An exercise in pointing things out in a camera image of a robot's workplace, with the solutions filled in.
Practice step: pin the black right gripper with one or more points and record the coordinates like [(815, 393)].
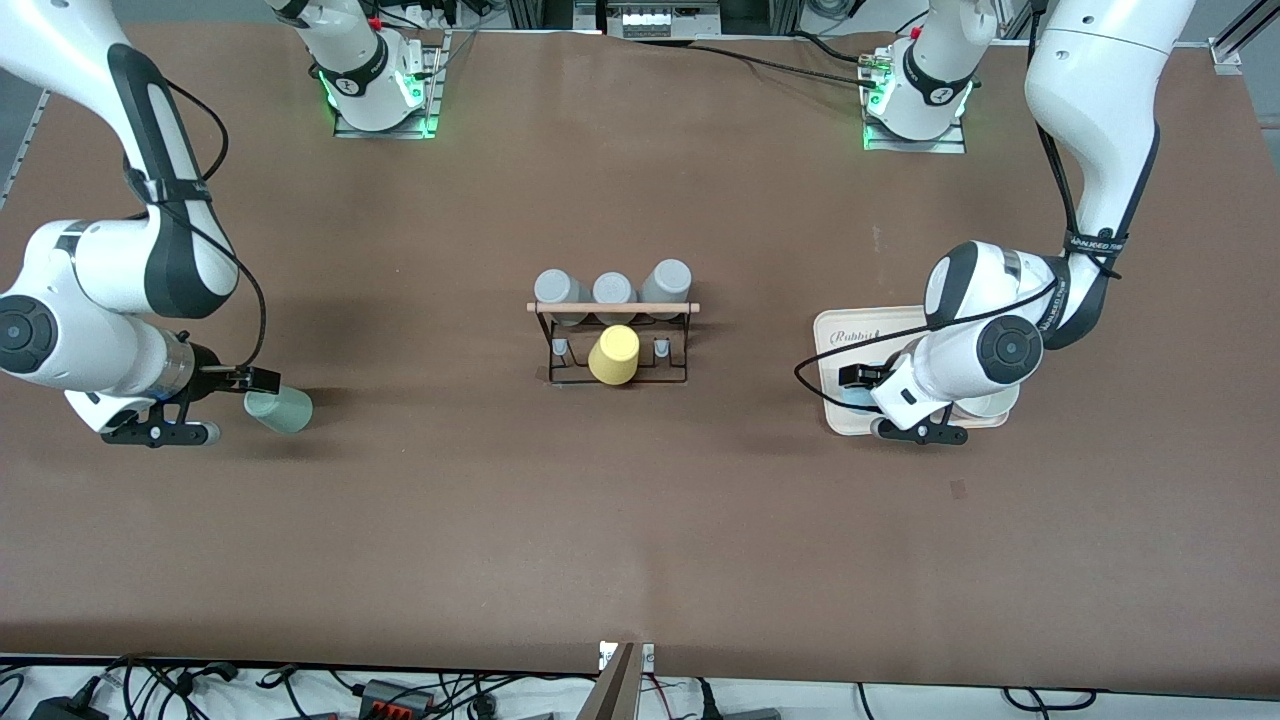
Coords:
[(207, 362)]

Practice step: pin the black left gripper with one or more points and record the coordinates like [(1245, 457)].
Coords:
[(862, 377)]

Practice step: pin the light blue cup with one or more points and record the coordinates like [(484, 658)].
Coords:
[(858, 398)]

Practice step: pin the pale green cup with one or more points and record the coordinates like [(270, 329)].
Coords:
[(285, 412)]

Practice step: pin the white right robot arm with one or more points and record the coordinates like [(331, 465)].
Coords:
[(100, 260)]

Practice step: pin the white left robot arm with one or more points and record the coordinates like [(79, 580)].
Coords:
[(1100, 100)]

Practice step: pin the cream rectangular tray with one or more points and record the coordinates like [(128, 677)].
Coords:
[(880, 320)]

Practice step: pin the white bowl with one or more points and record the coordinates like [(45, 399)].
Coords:
[(995, 402)]

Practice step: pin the grey cup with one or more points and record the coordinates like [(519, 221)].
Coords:
[(560, 288), (612, 288), (667, 280)]

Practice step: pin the yellow cup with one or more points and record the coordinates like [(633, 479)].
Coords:
[(614, 355)]

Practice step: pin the black orange connector box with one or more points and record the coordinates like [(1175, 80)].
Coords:
[(395, 700)]

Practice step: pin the black power adapter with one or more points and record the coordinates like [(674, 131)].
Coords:
[(65, 710)]

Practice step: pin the white power strip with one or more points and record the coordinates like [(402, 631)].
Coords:
[(660, 20)]

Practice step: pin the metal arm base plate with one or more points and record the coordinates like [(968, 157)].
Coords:
[(432, 100), (900, 145)]

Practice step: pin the aluminium frame rail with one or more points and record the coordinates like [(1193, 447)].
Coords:
[(25, 140), (1240, 40)]

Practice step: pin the small white bracket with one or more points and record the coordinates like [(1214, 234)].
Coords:
[(646, 655)]

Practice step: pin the grey camera post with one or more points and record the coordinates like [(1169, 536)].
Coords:
[(612, 690)]

